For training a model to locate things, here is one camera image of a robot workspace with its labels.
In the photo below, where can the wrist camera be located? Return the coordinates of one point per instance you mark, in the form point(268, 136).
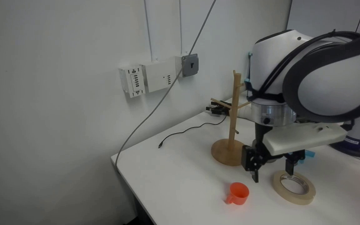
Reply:
point(302, 137)

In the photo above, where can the roll of masking tape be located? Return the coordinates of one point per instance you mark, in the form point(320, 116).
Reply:
point(278, 184)

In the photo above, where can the cyan plastic piece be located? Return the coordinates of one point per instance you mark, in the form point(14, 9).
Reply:
point(310, 153)

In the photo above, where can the grey wall box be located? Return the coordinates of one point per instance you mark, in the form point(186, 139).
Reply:
point(190, 65)

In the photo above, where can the orange cup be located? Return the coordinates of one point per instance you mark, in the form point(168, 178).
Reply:
point(239, 192)

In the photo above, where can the white wall box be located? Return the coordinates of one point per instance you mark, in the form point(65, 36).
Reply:
point(159, 75)

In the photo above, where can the wooden mug stand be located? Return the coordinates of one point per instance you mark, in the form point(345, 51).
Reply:
point(233, 118)

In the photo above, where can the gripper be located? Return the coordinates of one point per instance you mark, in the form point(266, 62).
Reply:
point(261, 137)

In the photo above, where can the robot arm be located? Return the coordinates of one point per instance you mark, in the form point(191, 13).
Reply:
point(323, 87)

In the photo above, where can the black connector block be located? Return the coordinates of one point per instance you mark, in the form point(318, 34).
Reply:
point(217, 109)

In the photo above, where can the white wall socket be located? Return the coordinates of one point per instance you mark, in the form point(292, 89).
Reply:
point(133, 82)

